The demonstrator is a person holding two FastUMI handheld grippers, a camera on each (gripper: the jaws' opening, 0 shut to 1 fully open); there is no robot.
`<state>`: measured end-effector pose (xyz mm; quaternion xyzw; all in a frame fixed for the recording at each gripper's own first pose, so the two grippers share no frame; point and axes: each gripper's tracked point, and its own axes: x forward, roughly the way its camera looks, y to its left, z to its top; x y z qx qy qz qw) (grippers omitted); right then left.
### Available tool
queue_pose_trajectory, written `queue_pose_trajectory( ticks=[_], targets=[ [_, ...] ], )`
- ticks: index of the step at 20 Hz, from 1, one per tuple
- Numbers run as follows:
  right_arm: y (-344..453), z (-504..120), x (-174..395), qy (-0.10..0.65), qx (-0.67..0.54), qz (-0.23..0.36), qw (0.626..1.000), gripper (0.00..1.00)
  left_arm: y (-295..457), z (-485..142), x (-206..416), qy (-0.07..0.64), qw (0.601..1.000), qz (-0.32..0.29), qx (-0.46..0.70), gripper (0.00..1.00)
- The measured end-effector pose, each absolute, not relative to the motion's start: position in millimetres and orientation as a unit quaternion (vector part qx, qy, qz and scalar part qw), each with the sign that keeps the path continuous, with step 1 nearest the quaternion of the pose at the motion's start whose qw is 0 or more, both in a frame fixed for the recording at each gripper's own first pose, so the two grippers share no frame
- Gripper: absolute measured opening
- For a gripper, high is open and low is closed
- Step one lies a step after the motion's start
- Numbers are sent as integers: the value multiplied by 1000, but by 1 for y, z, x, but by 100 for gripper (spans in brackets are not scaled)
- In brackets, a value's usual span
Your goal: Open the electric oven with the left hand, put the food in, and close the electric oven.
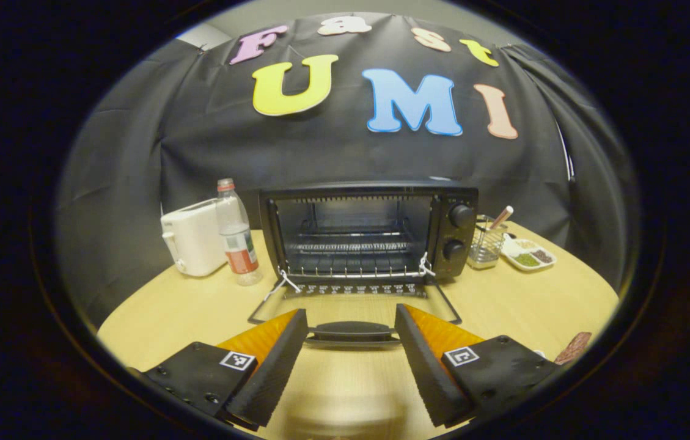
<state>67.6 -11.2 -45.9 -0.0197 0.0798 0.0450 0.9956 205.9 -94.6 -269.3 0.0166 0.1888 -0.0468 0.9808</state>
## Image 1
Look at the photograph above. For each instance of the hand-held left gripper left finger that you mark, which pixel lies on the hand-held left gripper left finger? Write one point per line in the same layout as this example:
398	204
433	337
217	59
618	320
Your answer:
271	373

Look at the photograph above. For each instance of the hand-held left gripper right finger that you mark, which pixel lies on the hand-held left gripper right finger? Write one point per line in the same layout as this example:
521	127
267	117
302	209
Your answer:
424	373

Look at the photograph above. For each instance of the black electric oven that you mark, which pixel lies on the black electric oven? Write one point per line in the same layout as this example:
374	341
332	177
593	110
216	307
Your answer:
451	235

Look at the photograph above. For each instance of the brown food piece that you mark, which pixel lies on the brown food piece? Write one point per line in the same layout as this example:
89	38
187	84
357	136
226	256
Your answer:
574	348

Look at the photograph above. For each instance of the metal oven rack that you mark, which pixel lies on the metal oven rack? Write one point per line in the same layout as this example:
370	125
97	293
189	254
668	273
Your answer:
351	247

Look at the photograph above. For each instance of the clear bottle with red label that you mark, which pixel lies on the clear bottle with red label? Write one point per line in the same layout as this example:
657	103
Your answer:
239	244

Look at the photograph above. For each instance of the clear utensil holder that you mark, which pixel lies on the clear utensil holder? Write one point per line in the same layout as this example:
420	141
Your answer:
485	247

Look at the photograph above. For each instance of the white toaster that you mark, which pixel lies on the white toaster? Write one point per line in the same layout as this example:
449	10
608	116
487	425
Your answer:
195	238

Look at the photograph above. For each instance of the white divided dish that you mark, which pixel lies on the white divided dish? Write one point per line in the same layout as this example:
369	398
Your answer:
528	253

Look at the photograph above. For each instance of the black backdrop cloth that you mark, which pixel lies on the black backdrop cloth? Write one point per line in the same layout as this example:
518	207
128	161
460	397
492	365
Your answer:
210	146

